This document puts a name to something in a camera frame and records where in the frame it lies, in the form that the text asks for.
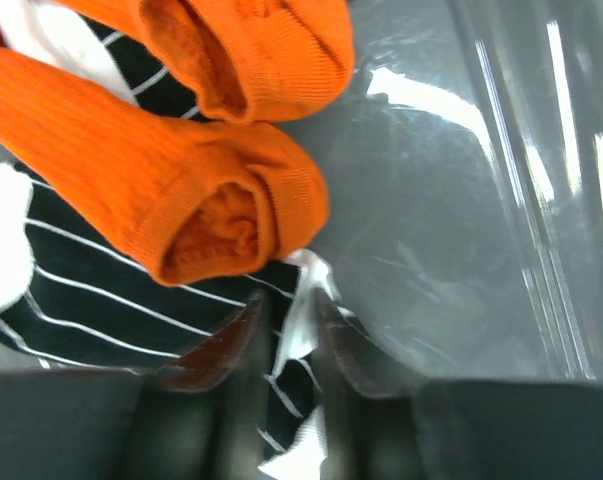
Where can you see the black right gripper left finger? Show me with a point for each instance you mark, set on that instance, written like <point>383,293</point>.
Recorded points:
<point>199,416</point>

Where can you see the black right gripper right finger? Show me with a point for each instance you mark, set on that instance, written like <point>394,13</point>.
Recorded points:
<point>370,432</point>

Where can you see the black white striped sock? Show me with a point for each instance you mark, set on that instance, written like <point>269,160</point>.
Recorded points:
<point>69,297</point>

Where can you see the orange sock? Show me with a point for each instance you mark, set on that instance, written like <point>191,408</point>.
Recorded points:
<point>249,61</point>
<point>188,201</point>

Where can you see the clear plastic bin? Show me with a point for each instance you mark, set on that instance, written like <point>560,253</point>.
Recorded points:
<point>464,169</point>

